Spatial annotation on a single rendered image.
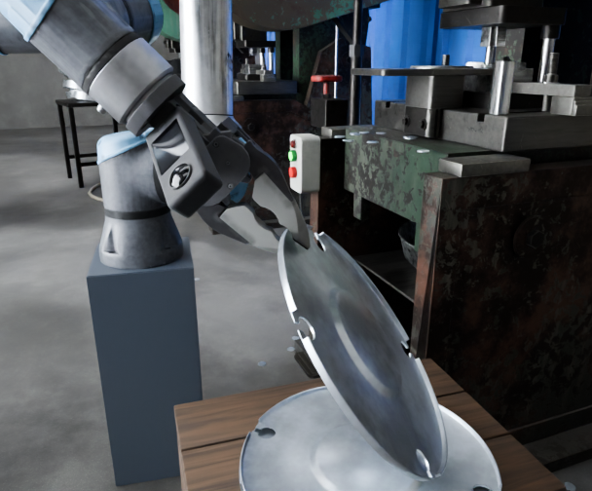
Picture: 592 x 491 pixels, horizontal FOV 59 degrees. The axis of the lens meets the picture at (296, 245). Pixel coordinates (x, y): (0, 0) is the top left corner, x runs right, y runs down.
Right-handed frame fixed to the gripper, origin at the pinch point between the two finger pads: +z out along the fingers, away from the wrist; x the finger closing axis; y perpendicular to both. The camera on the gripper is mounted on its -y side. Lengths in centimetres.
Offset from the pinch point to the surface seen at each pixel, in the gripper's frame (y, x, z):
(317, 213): 75, 9, 17
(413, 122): 60, -21, 13
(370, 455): -2.1, 11.4, 23.6
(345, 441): 0.2, 13.4, 21.7
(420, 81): 58, -27, 7
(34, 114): 629, 267, -200
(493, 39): 64, -44, 13
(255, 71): 225, 6, -23
